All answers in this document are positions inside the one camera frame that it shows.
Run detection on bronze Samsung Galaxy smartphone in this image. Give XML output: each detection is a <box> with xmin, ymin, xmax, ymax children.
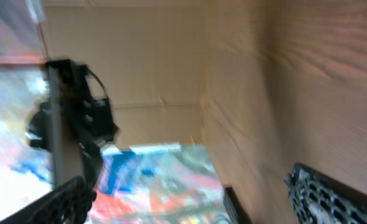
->
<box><xmin>0</xmin><ymin>67</ymin><xmax>69</xmax><ymax>221</ymax></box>

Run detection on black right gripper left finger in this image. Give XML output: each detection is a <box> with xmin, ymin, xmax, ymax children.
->
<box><xmin>0</xmin><ymin>177</ymin><xmax>97</xmax><ymax>224</ymax></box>

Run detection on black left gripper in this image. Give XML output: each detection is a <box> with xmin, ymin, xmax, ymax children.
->
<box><xmin>26</xmin><ymin>58</ymin><xmax>119</xmax><ymax>187</ymax></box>

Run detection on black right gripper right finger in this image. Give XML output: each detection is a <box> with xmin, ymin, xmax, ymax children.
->
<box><xmin>284</xmin><ymin>163</ymin><xmax>367</xmax><ymax>224</ymax></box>

